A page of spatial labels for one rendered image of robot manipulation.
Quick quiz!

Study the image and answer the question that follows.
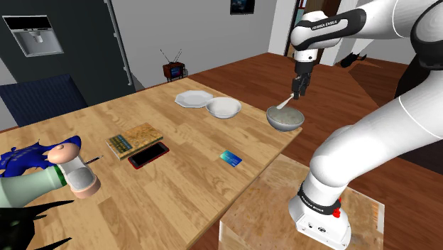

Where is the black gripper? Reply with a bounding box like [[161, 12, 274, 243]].
[[292, 62, 315, 101]]

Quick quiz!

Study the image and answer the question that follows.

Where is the white spoon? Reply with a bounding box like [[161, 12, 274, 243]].
[[275, 92, 295, 110]]

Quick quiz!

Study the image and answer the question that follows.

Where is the grey bowl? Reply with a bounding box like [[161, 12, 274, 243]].
[[266, 105, 306, 133]]

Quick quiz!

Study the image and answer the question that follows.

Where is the black animal-shaped object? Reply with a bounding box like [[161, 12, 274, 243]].
[[339, 51, 368, 69]]

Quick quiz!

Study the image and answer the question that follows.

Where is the white bowl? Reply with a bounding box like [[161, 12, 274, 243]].
[[205, 97, 242, 120]]

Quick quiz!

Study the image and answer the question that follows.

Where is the blue card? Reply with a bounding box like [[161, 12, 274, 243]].
[[219, 149, 243, 168]]

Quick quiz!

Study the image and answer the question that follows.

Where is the white octagonal plate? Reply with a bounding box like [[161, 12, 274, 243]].
[[174, 90, 214, 109]]

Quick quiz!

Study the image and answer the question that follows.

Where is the red television with antenna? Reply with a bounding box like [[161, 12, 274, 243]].
[[160, 48, 190, 83]]

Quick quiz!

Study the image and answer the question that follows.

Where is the red black phone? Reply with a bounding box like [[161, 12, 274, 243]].
[[127, 141, 170, 170]]

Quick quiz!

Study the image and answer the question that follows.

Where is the yellow green book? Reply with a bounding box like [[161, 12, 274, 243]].
[[105, 122, 164, 161]]

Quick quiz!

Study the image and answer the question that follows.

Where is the dark refrigerator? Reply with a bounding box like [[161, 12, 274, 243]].
[[0, 0, 137, 107]]

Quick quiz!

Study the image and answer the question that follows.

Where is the blue chair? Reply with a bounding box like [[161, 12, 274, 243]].
[[0, 73, 89, 128]]

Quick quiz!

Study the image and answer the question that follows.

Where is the blue figure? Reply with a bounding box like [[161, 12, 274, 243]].
[[0, 135, 82, 178]]

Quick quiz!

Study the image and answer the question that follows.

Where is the pale green bottle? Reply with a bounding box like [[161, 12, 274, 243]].
[[0, 165, 68, 209]]

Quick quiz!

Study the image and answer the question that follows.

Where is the black spiky plant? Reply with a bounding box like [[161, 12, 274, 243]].
[[0, 200, 75, 250]]

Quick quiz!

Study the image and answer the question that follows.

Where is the dark wall picture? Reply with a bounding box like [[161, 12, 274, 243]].
[[229, 0, 256, 16]]

